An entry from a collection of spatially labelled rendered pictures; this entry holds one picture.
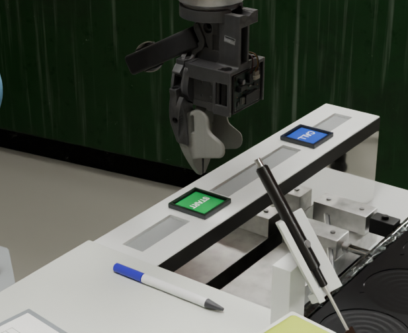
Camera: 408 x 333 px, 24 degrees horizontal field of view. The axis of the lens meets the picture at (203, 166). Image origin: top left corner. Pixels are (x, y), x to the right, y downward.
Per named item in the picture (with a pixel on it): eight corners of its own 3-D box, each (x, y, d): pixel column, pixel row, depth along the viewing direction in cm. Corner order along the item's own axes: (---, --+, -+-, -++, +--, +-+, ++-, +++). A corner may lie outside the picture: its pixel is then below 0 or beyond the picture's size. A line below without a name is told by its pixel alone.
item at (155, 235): (373, 198, 151) (380, 115, 145) (155, 372, 111) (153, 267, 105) (321, 183, 156) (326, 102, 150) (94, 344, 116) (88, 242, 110)
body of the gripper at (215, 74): (227, 124, 106) (229, 18, 101) (166, 108, 111) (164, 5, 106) (264, 104, 112) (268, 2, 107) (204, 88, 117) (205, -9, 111)
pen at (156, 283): (225, 302, 96) (118, 261, 103) (220, 307, 95) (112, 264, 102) (225, 311, 96) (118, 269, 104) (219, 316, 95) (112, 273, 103)
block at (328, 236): (348, 250, 124) (349, 229, 123) (335, 260, 122) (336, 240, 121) (295, 232, 129) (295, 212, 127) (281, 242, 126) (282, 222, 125)
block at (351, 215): (376, 226, 130) (377, 206, 129) (364, 235, 128) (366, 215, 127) (324, 209, 135) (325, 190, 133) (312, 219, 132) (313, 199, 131)
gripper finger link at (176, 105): (180, 149, 111) (179, 77, 107) (169, 146, 112) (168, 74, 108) (204, 136, 114) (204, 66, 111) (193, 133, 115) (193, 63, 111)
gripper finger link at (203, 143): (217, 192, 112) (218, 118, 108) (177, 179, 115) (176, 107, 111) (233, 183, 114) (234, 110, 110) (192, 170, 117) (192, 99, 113)
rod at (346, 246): (375, 258, 121) (376, 248, 120) (370, 262, 120) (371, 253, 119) (343, 247, 123) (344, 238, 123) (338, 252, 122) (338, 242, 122)
